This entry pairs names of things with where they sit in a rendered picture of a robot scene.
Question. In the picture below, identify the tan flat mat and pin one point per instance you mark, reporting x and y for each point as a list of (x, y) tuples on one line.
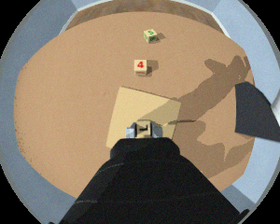
[(132, 105)]

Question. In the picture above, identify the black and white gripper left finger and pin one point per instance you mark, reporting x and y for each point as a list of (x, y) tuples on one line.
[(130, 131)]

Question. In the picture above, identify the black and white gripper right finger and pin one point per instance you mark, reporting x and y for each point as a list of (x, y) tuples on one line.
[(155, 131)]

